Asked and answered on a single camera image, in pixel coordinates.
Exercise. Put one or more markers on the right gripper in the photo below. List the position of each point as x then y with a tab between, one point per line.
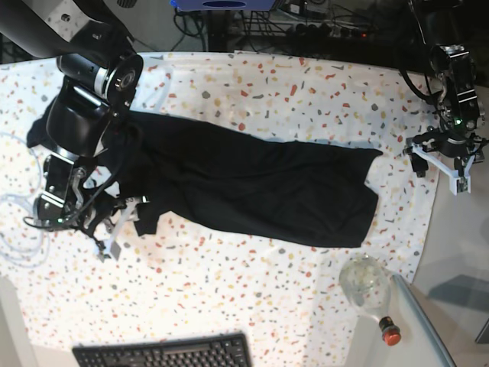
71	199

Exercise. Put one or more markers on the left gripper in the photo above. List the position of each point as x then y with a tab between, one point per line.
466	148

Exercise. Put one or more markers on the black t-shirt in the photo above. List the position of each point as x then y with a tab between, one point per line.
300	192

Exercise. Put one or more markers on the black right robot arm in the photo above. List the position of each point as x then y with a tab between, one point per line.
94	143

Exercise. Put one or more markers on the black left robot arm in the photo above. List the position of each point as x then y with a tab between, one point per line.
456	103

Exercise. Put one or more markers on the terrazzo pattern tablecloth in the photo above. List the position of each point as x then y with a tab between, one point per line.
188	280

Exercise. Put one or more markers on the clear bottle with red cap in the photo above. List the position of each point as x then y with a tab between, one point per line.
366	285

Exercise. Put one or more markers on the black computer keyboard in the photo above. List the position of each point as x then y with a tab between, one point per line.
224	350

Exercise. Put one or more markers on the black power strip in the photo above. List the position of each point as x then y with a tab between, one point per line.
328	30

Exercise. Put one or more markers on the blue box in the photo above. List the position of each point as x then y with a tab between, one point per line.
222	5

